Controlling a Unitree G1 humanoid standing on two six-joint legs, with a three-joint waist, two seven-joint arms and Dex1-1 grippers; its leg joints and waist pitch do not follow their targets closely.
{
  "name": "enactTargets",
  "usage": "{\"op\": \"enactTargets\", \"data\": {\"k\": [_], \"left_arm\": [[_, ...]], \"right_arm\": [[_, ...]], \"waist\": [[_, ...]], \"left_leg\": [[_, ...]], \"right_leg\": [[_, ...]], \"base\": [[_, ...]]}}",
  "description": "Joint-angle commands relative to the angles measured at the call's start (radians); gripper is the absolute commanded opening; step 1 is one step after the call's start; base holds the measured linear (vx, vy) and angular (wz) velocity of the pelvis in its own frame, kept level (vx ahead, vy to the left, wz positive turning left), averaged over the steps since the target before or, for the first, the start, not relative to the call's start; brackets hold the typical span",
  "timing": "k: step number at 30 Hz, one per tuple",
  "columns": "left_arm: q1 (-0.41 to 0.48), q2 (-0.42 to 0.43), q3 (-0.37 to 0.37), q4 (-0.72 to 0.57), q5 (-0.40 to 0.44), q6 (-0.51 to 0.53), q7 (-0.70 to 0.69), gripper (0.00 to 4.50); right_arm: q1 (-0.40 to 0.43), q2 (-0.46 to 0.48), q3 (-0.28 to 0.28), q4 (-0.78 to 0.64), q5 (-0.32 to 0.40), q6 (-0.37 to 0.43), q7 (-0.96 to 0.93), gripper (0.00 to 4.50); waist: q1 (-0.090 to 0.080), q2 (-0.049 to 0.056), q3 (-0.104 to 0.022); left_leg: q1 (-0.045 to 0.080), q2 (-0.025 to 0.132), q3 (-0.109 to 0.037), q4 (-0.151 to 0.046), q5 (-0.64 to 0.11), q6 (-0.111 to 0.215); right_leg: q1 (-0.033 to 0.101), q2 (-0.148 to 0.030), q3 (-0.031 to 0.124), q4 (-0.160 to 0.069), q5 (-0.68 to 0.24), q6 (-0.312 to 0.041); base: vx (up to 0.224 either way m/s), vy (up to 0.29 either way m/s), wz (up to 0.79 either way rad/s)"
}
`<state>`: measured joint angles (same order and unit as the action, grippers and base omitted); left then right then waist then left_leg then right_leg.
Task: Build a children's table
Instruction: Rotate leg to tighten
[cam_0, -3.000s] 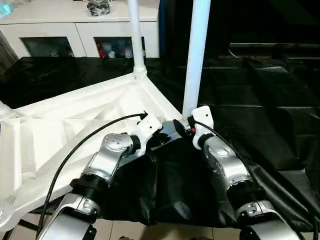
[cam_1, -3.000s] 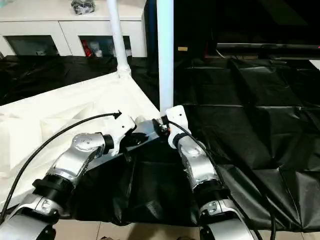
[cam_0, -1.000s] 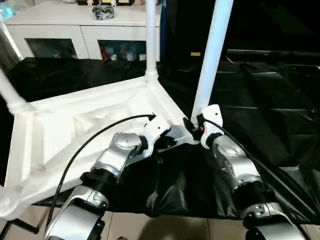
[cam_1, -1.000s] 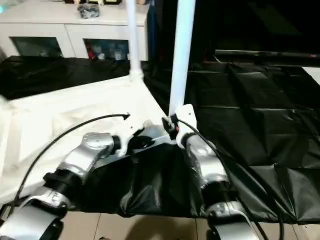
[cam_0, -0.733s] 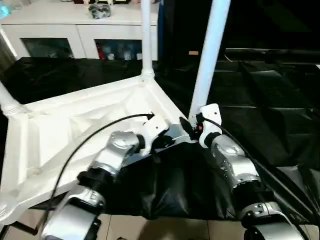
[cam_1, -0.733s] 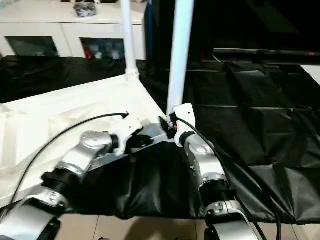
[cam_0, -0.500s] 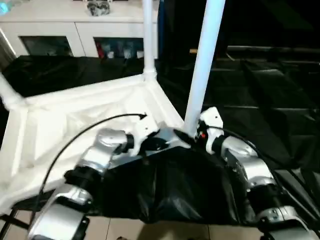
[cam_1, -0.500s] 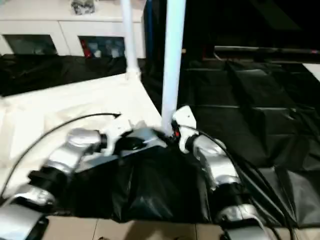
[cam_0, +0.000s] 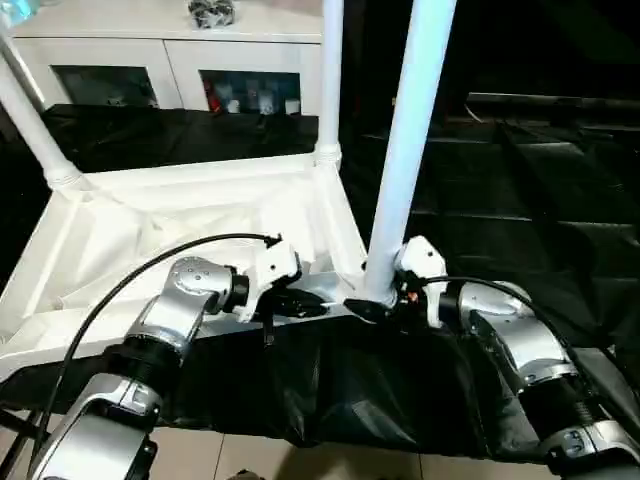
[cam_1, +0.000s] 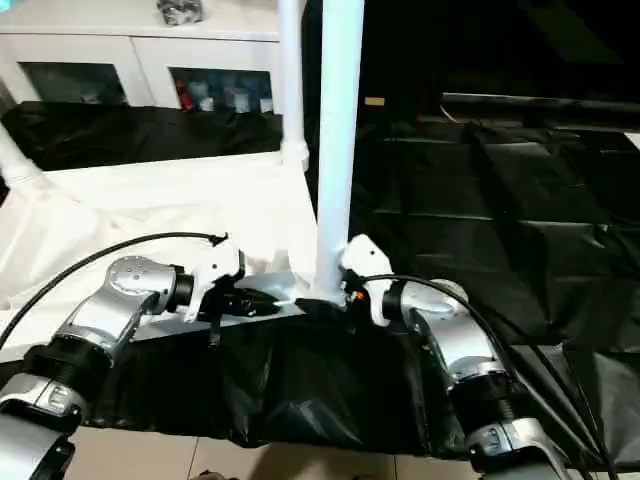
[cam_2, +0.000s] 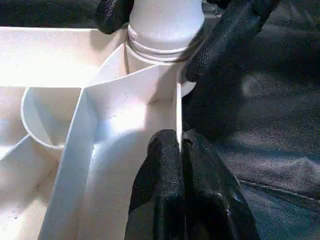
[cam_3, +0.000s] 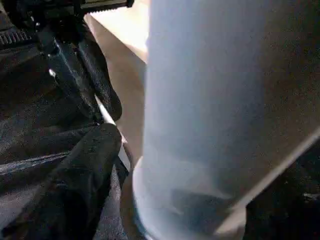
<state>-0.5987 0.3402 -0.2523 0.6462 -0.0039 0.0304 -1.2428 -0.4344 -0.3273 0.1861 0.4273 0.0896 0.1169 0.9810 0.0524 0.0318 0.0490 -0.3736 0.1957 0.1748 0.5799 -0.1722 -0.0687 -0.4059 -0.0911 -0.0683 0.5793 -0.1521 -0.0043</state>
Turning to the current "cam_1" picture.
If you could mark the printed box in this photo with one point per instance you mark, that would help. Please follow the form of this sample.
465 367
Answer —
240 99

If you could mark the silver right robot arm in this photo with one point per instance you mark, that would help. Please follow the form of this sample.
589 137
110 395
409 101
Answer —
460 335

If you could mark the black mat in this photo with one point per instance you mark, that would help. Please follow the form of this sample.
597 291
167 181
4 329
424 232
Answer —
500 225

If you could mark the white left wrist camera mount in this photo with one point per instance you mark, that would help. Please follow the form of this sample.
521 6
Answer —
215 267

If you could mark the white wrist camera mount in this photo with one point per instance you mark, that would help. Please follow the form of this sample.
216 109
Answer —
215 267
370 255

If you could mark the white jar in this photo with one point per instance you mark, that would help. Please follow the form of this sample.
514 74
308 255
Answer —
206 104

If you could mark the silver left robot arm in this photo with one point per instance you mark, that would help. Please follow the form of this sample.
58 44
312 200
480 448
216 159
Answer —
125 285

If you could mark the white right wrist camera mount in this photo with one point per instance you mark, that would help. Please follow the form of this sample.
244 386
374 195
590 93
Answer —
370 255

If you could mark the white drawer unit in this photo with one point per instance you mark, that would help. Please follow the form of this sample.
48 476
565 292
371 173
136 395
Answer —
632 141

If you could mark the white plastic table leg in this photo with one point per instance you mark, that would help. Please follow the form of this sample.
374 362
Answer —
292 75
17 155
337 150

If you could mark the small tan label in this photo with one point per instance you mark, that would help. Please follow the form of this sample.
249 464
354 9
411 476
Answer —
375 101

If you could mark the grey curtain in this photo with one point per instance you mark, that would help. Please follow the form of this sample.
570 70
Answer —
7 95

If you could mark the white cup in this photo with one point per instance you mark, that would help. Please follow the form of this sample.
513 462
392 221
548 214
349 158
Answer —
266 104

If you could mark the black backdrop cloth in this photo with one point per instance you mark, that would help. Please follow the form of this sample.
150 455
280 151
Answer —
500 45

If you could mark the black object pile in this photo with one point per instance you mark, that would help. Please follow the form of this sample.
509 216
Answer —
180 11

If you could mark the white plastic table top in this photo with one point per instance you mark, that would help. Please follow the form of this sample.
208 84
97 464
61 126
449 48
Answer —
150 200

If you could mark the black flat monitor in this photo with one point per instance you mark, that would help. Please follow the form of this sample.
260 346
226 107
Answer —
540 102

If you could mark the red package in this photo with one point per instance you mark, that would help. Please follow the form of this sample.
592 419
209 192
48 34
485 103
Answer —
186 97

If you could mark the white glass-door cabinet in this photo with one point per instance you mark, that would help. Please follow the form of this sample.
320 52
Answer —
135 50

